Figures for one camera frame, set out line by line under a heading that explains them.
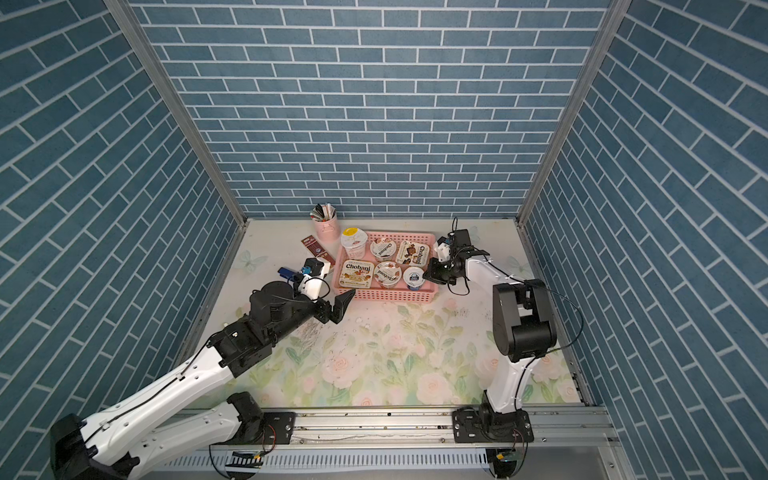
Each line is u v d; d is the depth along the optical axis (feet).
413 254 3.44
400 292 3.43
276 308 1.71
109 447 1.29
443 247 2.99
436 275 2.83
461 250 2.37
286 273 3.36
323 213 3.63
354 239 3.34
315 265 2.00
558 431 2.45
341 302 2.08
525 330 1.63
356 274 3.25
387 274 3.24
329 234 3.69
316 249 3.65
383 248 3.45
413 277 3.16
